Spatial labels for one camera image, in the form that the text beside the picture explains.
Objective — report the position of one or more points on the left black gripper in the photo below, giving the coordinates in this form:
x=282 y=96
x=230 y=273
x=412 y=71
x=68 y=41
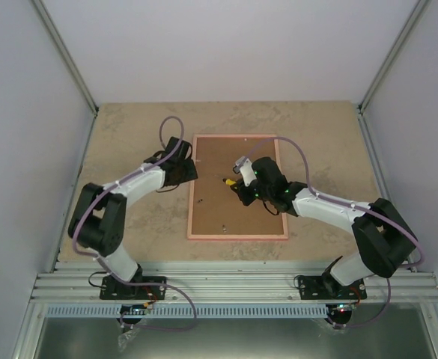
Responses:
x=192 y=173

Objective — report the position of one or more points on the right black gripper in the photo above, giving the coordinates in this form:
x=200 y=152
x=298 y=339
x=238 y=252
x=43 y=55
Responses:
x=247 y=199

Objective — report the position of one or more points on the yellow handled screwdriver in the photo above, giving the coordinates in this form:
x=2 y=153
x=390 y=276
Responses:
x=227 y=181

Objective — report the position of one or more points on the pink wooden photo frame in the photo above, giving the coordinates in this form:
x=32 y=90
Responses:
x=217 y=154

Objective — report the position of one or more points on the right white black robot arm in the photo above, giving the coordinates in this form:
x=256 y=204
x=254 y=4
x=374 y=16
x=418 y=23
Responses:
x=383 y=239

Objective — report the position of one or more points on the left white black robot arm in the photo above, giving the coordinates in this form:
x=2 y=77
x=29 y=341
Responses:
x=98 y=222

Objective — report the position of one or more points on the clear plastic bag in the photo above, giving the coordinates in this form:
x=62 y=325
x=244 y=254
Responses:
x=125 y=337

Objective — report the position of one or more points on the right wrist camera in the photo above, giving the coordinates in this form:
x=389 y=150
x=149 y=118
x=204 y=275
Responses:
x=243 y=167

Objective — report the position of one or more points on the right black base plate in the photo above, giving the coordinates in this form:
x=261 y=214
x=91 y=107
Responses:
x=316 y=288

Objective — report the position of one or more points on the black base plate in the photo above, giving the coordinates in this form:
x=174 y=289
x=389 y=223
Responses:
x=114 y=290
x=316 y=288

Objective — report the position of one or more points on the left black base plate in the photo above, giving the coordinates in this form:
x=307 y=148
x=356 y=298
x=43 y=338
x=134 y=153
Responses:
x=114 y=290

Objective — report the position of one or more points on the aluminium rail base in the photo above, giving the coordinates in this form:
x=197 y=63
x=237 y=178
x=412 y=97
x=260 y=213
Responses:
x=230 y=282

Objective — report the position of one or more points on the grey slotted cable duct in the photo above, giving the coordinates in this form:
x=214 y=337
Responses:
x=185 y=311

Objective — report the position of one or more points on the left aluminium corner post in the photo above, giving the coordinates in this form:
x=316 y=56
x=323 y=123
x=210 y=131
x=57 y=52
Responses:
x=64 y=54

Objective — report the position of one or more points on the aluminium corner post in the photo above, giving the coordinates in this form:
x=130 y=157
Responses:
x=392 y=55
x=64 y=54

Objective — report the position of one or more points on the right aluminium corner post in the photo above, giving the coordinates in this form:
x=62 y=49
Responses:
x=392 y=55

